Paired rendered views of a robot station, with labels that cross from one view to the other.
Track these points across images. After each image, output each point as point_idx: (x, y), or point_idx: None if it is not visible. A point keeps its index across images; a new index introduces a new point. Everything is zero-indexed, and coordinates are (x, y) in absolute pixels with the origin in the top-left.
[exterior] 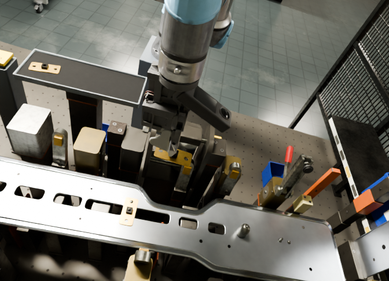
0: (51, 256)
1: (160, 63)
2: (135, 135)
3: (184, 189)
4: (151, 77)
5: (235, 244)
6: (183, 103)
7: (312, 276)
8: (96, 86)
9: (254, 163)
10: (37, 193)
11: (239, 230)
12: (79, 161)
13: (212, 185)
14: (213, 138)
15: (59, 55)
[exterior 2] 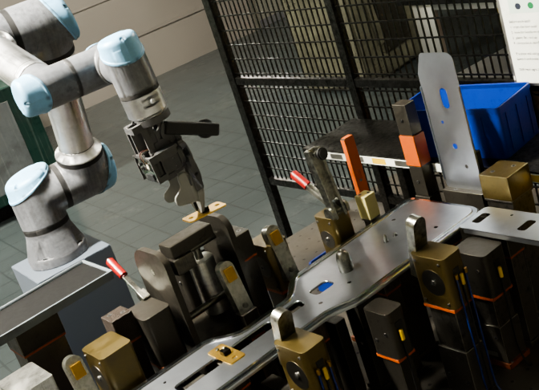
0: None
1: (135, 111)
2: (141, 307)
3: (251, 306)
4: (136, 132)
5: (352, 277)
6: (173, 132)
7: (442, 228)
8: (47, 302)
9: None
10: None
11: (340, 263)
12: (119, 379)
13: (275, 300)
14: (217, 213)
15: None
